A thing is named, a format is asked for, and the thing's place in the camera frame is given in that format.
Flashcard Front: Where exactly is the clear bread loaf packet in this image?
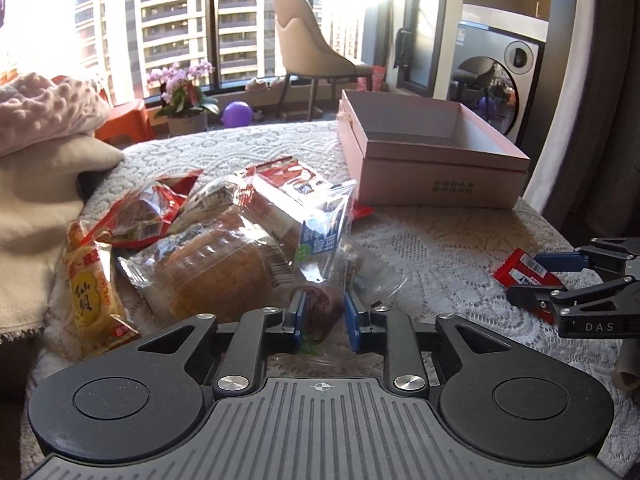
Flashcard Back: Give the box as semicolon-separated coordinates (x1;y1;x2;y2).
117;205;296;321

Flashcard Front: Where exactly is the pink orchid in white pot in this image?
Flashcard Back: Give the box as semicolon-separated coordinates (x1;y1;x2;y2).
146;59;220;136

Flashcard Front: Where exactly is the clear printed snack packet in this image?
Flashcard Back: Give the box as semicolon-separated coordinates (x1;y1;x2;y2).
170;172;253;233

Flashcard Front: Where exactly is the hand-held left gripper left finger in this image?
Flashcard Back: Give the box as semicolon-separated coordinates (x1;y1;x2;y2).
134;291;308;401

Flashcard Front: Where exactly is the blue white snack packet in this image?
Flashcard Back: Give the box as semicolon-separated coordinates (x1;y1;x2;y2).
295;180;358;281

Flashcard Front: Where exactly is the grey curtain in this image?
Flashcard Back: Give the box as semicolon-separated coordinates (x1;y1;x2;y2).
545;0;640;256

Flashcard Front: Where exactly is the white sheer curtain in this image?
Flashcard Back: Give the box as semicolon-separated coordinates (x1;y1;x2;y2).
522;0;596;211

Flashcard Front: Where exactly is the beige upholstered chair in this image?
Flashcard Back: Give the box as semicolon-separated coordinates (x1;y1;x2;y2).
273;0;374;120

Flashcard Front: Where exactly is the white lace tablecloth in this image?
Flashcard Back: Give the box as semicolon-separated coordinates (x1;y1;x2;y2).
25;120;640;480

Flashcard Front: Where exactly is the black framed glass door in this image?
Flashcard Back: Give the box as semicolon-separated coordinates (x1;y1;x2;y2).
392;0;448;98

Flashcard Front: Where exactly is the red bread packet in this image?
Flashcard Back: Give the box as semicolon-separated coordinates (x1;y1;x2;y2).
80;169;203;251

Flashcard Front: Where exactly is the beige cloth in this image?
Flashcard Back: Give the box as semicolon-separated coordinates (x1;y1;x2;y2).
0;135;125;343

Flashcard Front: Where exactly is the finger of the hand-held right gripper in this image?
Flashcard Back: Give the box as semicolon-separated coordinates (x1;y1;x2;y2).
534;237;640;276
506;275;640;339

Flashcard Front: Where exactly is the clear brown muffin packet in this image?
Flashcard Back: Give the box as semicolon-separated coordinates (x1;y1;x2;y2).
287;240;421;356

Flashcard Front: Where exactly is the person's right hand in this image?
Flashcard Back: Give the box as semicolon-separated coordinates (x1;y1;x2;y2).
617;338;640;391

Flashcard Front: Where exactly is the pink cardboard box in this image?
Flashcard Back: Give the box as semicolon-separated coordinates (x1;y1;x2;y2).
336;89;531;209

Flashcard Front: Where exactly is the purple balloon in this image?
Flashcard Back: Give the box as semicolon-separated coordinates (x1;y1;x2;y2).
221;101;252;128

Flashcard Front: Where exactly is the orange plastic stool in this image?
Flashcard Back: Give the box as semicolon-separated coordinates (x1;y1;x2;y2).
95;100;151;143

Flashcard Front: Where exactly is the small red barcode packet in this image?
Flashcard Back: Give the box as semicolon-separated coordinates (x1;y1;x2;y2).
492;248;568;323

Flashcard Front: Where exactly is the grey front-load washing machine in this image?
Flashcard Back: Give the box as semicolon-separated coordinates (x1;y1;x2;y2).
450;4;546;148

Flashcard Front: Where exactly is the red white snack packet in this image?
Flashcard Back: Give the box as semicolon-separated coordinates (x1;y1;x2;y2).
235;156;333;241

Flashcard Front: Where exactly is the yellow rice cracker packet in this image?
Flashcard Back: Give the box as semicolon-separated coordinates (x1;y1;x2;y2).
64;220;141;356

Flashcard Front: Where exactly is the pink dotted blanket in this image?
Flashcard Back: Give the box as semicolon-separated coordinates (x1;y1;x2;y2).
0;72;112;156

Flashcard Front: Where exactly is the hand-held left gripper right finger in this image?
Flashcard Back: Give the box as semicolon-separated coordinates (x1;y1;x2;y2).
344;291;506;401

